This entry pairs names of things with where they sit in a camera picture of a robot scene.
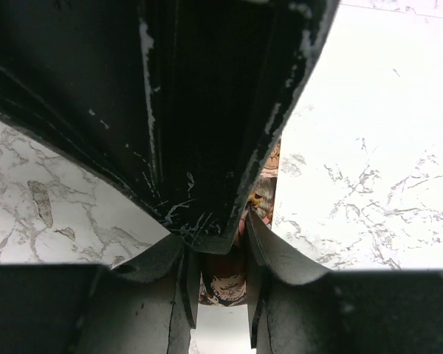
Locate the brown cat pattern tie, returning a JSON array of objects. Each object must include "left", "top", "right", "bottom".
[{"left": 199, "top": 141, "right": 281, "bottom": 307}]

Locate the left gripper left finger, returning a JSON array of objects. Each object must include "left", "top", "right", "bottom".
[{"left": 0, "top": 235, "right": 200, "bottom": 354}]

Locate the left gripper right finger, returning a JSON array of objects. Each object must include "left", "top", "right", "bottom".
[{"left": 246, "top": 212, "right": 443, "bottom": 353}]

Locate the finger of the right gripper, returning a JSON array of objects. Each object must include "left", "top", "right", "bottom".
[{"left": 0, "top": 0, "right": 338, "bottom": 254}]

